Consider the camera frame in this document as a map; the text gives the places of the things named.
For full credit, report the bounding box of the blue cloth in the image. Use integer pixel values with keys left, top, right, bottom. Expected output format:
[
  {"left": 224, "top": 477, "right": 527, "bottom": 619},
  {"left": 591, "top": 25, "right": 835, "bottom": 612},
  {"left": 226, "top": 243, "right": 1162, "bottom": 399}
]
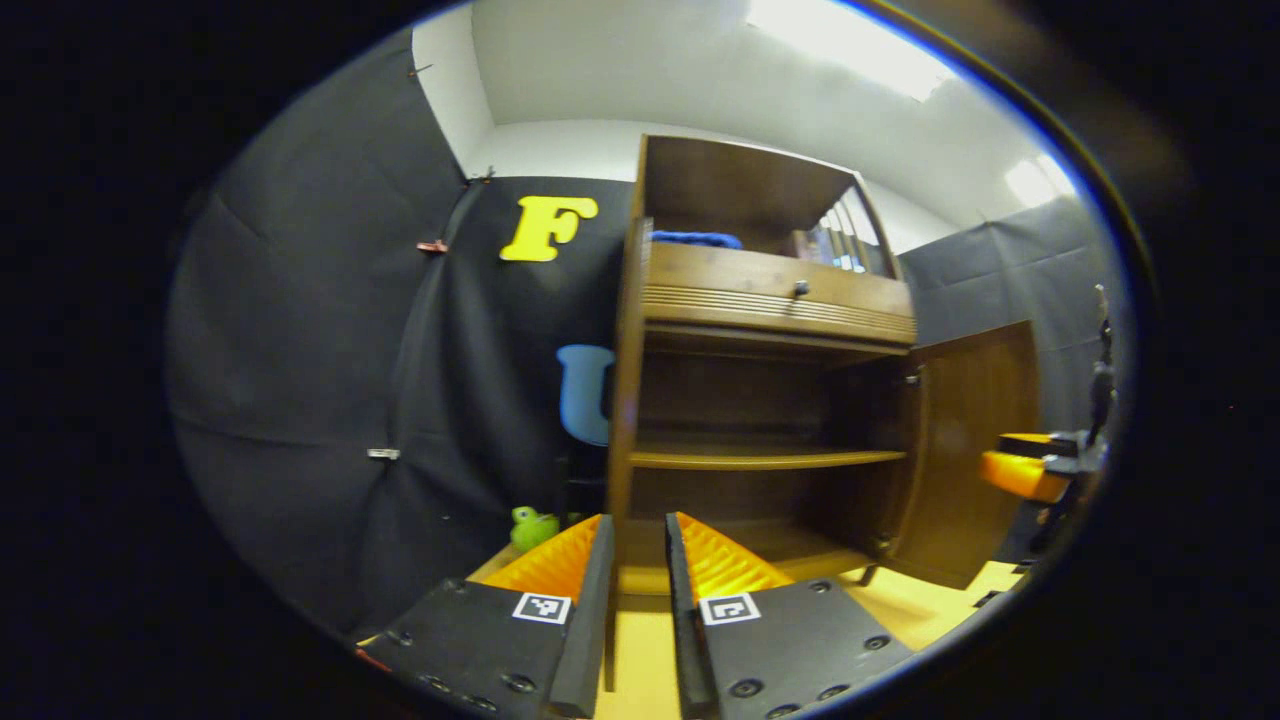
[{"left": 650, "top": 230, "right": 744, "bottom": 251}]

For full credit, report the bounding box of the wooden cabinet door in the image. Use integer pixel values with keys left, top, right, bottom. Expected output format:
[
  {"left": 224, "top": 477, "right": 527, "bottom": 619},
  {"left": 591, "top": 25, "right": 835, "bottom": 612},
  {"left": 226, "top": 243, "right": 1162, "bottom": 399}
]
[
  {"left": 868, "top": 320, "right": 1041, "bottom": 591},
  {"left": 558, "top": 215, "right": 646, "bottom": 693}
]

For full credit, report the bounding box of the small ceiling light panel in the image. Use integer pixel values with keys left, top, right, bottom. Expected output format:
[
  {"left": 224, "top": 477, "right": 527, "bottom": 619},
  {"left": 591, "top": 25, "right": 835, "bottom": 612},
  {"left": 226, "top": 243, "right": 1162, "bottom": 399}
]
[{"left": 1004, "top": 154, "right": 1078, "bottom": 209}]

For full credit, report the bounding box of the black backdrop cloth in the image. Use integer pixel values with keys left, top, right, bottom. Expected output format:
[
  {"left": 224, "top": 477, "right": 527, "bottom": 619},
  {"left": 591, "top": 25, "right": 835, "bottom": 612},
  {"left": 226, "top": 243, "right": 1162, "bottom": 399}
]
[{"left": 165, "top": 30, "right": 1111, "bottom": 641}]

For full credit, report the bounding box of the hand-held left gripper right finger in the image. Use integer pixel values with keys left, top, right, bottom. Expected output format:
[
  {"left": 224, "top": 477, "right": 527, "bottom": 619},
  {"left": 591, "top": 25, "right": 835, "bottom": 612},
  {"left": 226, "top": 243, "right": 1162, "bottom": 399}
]
[{"left": 665, "top": 511, "right": 916, "bottom": 720}]

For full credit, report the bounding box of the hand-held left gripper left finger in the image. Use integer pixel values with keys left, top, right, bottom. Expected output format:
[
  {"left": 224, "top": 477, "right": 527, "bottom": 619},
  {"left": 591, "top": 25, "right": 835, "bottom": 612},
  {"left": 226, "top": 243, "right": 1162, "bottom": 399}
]
[{"left": 355, "top": 513, "right": 616, "bottom": 720}]

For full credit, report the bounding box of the wooden double-door shoe cabinet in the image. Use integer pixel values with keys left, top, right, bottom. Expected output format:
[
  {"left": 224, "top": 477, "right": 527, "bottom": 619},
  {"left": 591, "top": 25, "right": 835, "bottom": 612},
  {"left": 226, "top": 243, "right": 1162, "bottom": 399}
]
[{"left": 612, "top": 133, "right": 921, "bottom": 601}]

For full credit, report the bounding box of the green frog toy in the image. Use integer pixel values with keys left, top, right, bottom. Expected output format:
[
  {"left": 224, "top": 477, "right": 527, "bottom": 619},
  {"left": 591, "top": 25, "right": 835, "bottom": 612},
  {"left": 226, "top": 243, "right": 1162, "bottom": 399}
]
[{"left": 510, "top": 506, "right": 561, "bottom": 553}]

